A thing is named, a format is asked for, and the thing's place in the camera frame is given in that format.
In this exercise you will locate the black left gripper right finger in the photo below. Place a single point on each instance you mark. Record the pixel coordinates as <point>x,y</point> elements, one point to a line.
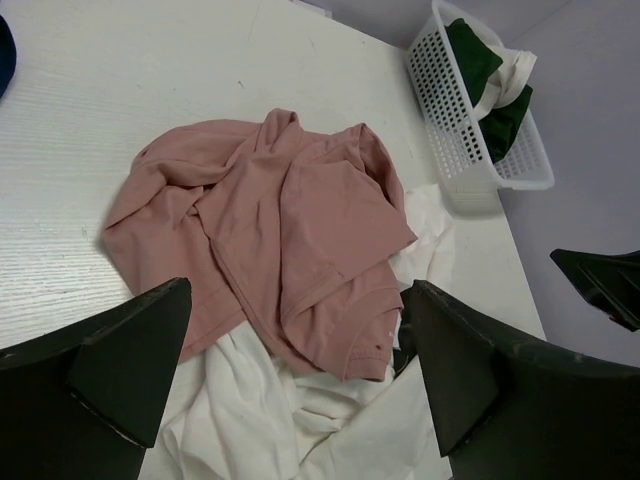
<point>508,405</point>

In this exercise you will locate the white plastic laundry basket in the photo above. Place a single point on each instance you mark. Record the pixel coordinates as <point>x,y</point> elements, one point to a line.
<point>465,168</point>

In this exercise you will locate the folded blue t shirt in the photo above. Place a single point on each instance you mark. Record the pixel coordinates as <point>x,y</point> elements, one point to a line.
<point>8,56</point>

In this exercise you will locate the pink t shirt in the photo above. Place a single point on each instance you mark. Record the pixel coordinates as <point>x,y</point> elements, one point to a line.
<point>288,230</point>

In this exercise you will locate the white black print t shirt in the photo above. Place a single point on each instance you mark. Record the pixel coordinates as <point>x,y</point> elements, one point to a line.
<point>505,85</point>

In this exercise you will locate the dark green t shirt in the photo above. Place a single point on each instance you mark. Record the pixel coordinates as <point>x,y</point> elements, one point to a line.
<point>476,63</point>

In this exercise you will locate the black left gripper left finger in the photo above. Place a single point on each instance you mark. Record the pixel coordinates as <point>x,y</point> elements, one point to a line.
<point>86,401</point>

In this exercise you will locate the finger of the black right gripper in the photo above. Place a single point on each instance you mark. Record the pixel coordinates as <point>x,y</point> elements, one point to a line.
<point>610,283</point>

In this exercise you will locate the white red print t shirt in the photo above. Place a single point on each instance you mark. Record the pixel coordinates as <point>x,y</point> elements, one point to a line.
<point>253,418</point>

